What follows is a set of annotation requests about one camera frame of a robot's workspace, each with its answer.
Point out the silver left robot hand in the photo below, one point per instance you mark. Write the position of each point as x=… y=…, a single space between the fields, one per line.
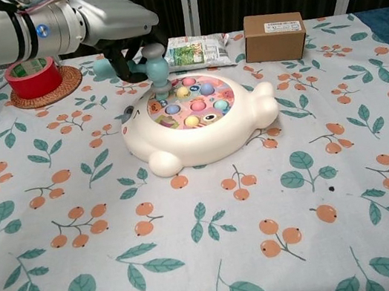
x=108 y=17

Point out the teal toy hammer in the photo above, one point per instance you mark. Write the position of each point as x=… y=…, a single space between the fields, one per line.
x=157 y=71

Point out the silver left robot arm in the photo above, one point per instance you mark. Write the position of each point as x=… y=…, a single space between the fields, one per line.
x=1 y=34

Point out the white whack-a-mole toy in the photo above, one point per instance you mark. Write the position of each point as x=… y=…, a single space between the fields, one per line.
x=194 y=142

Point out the woven rattan coaster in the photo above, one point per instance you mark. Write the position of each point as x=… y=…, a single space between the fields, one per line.
x=70 y=82

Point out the red tape roll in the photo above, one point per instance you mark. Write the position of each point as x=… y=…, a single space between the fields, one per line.
x=36 y=83

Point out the white printed snack bag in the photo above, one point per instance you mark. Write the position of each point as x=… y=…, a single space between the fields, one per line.
x=201 y=54

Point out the brown cardboard box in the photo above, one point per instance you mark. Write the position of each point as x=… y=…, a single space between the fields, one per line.
x=272 y=43

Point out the floral fruit print tablecloth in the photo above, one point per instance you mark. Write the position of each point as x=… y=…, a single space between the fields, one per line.
x=208 y=226

